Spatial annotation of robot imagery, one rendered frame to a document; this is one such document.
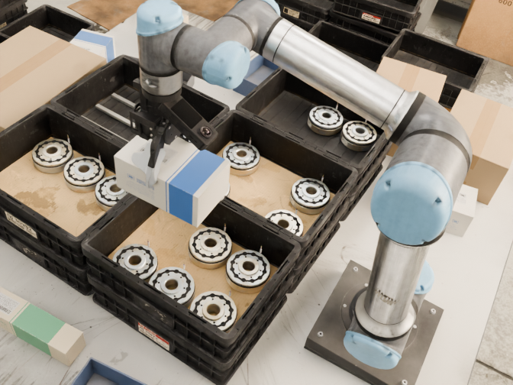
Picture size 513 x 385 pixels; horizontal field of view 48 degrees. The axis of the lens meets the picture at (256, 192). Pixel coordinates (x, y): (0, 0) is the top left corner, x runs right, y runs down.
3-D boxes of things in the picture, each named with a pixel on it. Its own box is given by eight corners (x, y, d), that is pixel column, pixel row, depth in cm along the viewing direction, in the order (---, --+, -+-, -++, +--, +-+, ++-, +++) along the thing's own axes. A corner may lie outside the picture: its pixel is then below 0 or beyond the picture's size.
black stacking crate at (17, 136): (164, 199, 152) (163, 169, 144) (83, 275, 134) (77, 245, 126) (53, 135, 164) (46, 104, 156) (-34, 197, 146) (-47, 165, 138)
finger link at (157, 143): (154, 163, 113) (168, 122, 111) (162, 167, 113) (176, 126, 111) (141, 166, 109) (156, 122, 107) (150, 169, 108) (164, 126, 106)
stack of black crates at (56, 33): (56, 64, 295) (45, 3, 270) (103, 85, 287) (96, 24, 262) (-5, 105, 270) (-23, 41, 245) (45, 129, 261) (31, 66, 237)
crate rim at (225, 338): (302, 250, 133) (304, 244, 131) (228, 348, 115) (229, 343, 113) (165, 173, 145) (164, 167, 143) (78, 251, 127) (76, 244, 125)
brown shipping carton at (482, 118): (487, 205, 178) (509, 169, 166) (419, 176, 184) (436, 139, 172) (508, 150, 197) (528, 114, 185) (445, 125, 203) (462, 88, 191)
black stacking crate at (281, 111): (392, 143, 177) (403, 114, 168) (350, 200, 159) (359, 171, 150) (282, 91, 189) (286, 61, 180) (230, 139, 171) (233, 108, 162)
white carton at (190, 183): (227, 191, 124) (230, 161, 118) (197, 228, 117) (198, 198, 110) (151, 153, 129) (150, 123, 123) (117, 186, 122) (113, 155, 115)
